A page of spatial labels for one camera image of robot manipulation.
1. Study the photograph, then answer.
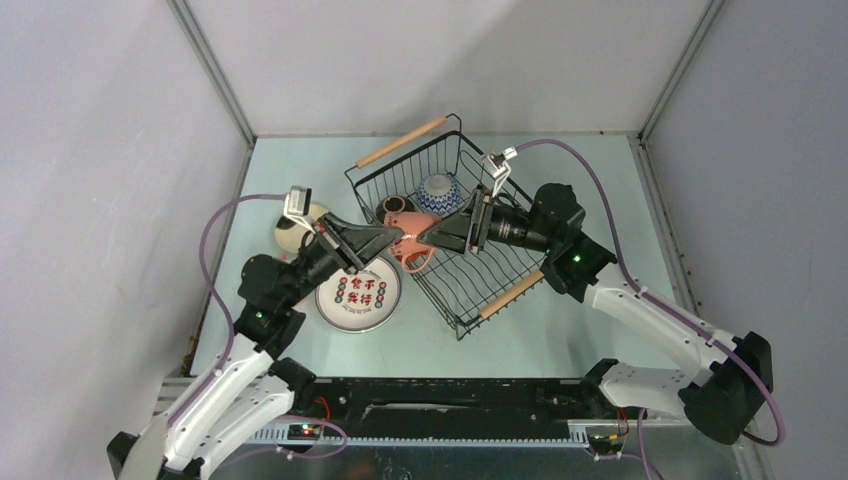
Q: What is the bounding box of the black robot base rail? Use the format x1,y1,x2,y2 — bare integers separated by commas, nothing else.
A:
257,377,638,445

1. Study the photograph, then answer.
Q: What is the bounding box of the left controller board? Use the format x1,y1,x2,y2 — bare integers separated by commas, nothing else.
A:
286,423,324,442

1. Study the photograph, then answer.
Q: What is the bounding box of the black wire dish rack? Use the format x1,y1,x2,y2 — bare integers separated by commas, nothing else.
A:
345,129,543,339

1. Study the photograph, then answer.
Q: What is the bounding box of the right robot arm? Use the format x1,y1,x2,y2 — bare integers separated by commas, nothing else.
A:
418,183,776,445

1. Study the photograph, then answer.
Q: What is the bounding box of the wooden rack handle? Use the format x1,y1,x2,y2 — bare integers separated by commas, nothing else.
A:
479,270,544,320
354,116,448,169

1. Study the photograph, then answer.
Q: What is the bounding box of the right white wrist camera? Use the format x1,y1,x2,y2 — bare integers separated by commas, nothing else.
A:
481,147,517,198

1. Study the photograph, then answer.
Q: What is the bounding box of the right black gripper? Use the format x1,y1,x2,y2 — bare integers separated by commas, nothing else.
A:
420,184,558,255

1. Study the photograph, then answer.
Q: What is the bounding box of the right wooden rack handle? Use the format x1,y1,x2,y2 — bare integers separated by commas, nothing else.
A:
479,270,544,320

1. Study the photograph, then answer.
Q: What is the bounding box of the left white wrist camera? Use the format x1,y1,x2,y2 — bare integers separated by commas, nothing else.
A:
283,186,314,232

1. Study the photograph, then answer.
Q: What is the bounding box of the controller board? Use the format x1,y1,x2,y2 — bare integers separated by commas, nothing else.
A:
286,423,324,442
587,433,629,458

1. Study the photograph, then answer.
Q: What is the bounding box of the right controller board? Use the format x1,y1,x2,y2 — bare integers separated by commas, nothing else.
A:
587,433,629,458

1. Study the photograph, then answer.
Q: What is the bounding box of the large pink cup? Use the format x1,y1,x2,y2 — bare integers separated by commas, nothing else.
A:
383,212,441,273

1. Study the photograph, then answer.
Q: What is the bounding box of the blue white patterned cup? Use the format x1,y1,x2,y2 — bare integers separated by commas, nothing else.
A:
416,174,462,216

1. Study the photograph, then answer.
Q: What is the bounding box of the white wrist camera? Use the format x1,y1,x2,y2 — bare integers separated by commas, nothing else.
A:
283,186,314,232
481,147,517,198

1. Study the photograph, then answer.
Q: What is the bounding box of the left wooden rack handle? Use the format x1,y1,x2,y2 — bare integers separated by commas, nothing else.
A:
354,116,448,169

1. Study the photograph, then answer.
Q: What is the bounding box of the cream plate with plum blossom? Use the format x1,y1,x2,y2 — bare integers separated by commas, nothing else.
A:
273,215,315,253

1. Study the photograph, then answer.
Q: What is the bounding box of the dark brown glazed bowl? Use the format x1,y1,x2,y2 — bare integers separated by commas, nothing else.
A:
375,195,417,227

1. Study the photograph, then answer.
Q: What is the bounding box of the Just To Eat plate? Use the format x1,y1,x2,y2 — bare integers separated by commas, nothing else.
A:
315,257,401,333

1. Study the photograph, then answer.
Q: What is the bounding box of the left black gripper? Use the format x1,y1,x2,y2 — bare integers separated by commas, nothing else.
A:
280,211,401,307

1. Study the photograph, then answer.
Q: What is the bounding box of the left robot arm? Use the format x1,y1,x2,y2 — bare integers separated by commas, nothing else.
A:
107,213,404,479

